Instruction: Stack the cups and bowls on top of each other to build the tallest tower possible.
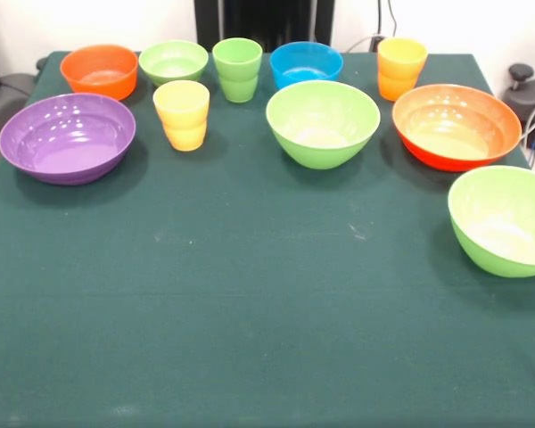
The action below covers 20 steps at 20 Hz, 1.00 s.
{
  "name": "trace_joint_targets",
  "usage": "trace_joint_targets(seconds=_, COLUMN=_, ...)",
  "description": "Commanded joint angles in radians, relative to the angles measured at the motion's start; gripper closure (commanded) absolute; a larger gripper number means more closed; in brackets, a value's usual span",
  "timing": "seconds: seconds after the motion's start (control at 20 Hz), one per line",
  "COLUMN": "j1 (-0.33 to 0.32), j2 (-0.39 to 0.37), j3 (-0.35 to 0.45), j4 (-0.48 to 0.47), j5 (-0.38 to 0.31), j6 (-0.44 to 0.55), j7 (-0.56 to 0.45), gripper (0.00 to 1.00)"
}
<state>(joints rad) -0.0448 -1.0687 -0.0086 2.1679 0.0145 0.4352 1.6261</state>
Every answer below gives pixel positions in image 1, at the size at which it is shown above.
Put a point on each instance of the yellow plastic cup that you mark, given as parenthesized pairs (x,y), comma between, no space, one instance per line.
(401,71)
(181,116)

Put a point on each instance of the large orange plastic bowl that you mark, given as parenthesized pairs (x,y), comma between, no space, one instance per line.
(457,129)

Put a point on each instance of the black knobbed equipment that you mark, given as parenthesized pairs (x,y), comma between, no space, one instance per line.
(530,102)

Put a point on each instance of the small green plastic bowl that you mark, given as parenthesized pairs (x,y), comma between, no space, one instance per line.
(174,60)

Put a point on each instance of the large green plastic bowl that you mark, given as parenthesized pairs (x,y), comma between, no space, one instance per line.
(504,223)
(323,129)

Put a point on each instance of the green plastic cup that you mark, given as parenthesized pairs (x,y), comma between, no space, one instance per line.
(237,76)

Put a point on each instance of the dark green table cloth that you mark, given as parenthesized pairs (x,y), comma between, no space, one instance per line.
(249,290)

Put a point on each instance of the purple plastic bowl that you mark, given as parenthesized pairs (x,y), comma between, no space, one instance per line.
(67,147)

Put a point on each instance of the black power plug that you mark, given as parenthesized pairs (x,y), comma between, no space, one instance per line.
(377,43)

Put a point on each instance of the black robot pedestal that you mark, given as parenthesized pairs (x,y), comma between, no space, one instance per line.
(263,20)

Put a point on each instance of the blue plastic bowl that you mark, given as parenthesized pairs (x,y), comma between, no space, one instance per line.
(306,64)

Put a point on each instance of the small orange plastic bowl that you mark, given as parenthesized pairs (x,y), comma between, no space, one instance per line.
(100,67)

